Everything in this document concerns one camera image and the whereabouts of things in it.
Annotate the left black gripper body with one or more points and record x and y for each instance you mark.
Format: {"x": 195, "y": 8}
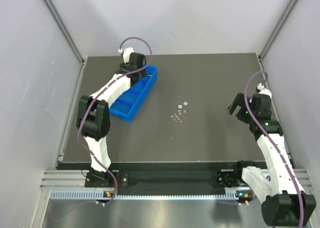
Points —
{"x": 136, "y": 78}

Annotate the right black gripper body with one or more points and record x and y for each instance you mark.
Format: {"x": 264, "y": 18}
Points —
{"x": 240, "y": 108}

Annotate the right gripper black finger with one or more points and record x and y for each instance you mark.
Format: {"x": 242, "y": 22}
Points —
{"x": 231, "y": 109}
{"x": 236, "y": 102}

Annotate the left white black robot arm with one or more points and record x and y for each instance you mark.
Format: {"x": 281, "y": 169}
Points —
{"x": 93, "y": 117}

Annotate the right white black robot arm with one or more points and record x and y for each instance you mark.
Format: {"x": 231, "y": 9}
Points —
{"x": 284, "y": 202}

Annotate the blue plastic compartment bin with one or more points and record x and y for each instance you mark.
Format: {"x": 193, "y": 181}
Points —
{"x": 128, "y": 104}

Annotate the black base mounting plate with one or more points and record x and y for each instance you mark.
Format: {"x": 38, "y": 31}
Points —
{"x": 168, "y": 178}

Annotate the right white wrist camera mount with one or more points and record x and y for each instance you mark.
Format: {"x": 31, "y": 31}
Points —
{"x": 261, "y": 89}

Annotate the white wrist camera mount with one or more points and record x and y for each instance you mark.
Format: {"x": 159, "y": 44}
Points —
{"x": 261, "y": 89}
{"x": 125, "y": 53}

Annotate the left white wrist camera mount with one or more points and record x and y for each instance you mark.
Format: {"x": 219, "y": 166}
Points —
{"x": 125, "y": 53}

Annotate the grey slotted cable duct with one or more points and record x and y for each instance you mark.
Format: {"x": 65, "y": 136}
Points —
{"x": 84, "y": 194}

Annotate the left aluminium corner post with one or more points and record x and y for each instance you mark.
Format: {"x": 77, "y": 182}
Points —
{"x": 63, "y": 29}

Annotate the aluminium corner post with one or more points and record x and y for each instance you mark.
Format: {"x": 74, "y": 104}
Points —
{"x": 63, "y": 29}
{"x": 277, "y": 29}

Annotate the right aluminium corner post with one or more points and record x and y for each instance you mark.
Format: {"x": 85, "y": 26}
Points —
{"x": 277, "y": 29}

